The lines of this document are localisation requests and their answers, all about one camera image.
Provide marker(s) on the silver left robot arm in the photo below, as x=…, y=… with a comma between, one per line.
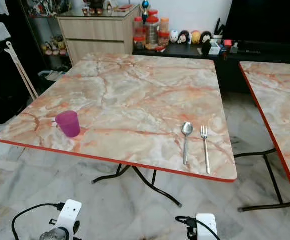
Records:
x=57, y=235

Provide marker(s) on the beige wooden folding rack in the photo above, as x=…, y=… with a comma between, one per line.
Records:
x=22, y=71

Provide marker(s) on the purple plastic cup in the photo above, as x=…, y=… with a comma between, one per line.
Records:
x=69, y=125

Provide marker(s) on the glass display shelf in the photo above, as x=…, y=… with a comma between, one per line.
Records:
x=47, y=27

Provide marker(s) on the light wooden drawer cabinet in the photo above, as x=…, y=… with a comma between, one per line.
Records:
x=95, y=30

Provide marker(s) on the marble pattern folding table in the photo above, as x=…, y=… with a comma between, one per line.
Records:
x=130, y=100
x=280, y=95

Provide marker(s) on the small red-lid plastic jar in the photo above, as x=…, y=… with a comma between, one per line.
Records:
x=163, y=39
x=139, y=43

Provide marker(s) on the tall clear red-lid jar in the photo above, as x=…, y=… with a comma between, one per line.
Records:
x=152, y=31

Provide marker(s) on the blue ball ornament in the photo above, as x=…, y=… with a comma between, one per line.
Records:
x=145, y=6

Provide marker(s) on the steel spoon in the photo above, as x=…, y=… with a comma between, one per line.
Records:
x=187, y=128

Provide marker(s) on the orange snack jar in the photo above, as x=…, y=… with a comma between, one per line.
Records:
x=164, y=25

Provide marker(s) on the white round figurine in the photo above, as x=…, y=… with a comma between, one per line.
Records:
x=174, y=36

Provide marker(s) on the black and white figurine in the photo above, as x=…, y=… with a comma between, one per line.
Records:
x=184, y=37

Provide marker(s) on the steel fork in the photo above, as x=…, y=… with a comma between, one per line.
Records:
x=205, y=147

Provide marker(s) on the yellow round figurine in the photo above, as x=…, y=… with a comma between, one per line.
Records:
x=195, y=37

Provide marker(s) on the black round figurine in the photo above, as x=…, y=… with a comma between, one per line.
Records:
x=206, y=36

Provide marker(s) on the small white box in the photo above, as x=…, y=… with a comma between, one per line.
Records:
x=215, y=48

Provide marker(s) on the cup with black remotes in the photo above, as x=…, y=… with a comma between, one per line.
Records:
x=218, y=29

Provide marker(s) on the small red box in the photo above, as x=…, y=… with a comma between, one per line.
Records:
x=228, y=42

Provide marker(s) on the black flat television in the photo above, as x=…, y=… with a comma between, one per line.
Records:
x=265, y=20

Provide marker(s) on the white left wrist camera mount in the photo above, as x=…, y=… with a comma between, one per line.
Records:
x=70, y=214

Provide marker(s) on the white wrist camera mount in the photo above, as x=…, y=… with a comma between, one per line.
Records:
x=70, y=214
x=206, y=226

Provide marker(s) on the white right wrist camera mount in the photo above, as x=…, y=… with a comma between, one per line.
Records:
x=206, y=226

